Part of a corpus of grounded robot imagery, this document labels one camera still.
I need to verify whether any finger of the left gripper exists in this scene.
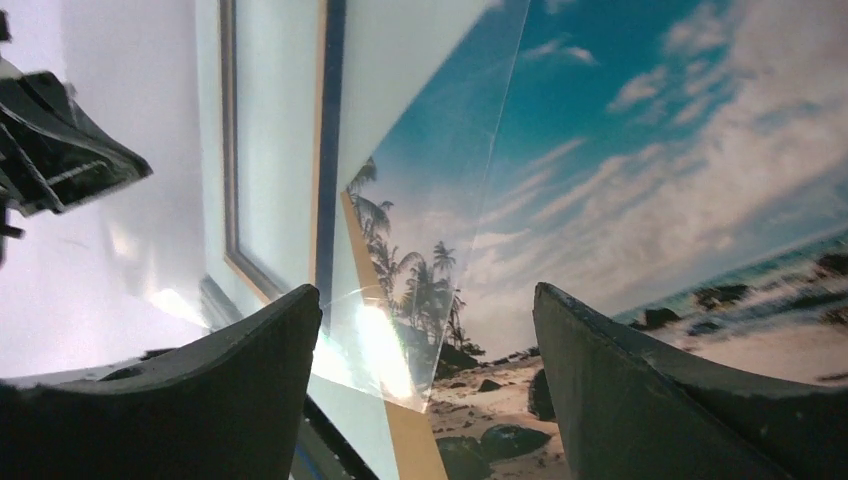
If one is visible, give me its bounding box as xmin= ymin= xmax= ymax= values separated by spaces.
xmin=1 ymin=71 xmax=153 ymax=216

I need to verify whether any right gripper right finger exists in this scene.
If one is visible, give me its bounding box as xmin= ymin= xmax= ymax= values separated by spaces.
xmin=533 ymin=282 xmax=847 ymax=479

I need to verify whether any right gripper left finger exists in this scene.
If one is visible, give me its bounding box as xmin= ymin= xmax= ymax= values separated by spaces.
xmin=1 ymin=284 xmax=322 ymax=479

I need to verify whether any wooden picture frame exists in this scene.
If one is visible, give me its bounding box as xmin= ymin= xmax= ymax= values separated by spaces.
xmin=218 ymin=1 xmax=347 ymax=302

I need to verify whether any beach photo print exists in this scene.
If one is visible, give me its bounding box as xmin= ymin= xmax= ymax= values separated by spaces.
xmin=345 ymin=0 xmax=848 ymax=480

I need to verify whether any clear acrylic sheet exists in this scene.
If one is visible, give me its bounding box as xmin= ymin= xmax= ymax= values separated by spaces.
xmin=317 ymin=1 xmax=529 ymax=406

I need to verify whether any brown cardboard backing board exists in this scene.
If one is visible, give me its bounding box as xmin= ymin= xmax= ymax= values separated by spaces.
xmin=340 ymin=191 xmax=447 ymax=480

